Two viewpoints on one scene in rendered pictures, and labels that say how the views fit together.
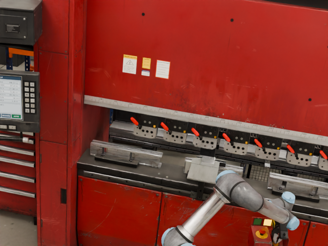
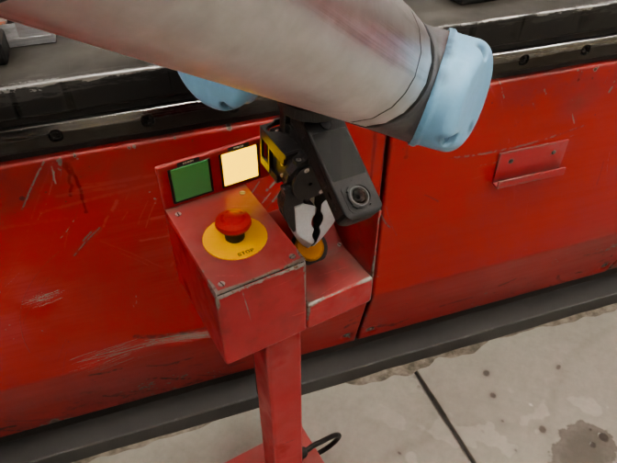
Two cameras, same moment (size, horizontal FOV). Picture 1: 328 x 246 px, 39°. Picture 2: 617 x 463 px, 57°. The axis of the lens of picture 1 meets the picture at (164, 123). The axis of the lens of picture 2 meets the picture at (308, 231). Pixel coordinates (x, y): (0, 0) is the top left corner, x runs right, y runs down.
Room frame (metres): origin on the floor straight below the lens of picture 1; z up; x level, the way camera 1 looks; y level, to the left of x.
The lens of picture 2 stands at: (1.82, -0.51, 1.21)
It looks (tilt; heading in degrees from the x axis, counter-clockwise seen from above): 41 degrees down; 333
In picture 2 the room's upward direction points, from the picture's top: straight up
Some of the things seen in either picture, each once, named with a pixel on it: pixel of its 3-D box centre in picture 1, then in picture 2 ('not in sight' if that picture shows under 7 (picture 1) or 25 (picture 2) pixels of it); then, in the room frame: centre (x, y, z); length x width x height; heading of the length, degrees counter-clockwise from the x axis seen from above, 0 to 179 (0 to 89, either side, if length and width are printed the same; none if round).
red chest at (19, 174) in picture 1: (22, 157); not in sight; (3.30, 1.12, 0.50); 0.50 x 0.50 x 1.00; 82
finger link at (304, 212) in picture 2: (274, 235); (293, 214); (2.30, -0.74, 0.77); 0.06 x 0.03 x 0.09; 3
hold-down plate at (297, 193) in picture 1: (295, 194); not in sight; (2.59, -0.90, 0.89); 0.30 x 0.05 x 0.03; 82
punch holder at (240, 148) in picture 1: (236, 139); not in sight; (2.71, -0.48, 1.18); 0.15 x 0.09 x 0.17; 82
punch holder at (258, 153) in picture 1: (268, 145); not in sight; (2.68, -0.68, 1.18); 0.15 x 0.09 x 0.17; 82
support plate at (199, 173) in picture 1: (203, 170); not in sight; (2.59, -0.29, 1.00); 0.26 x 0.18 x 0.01; 172
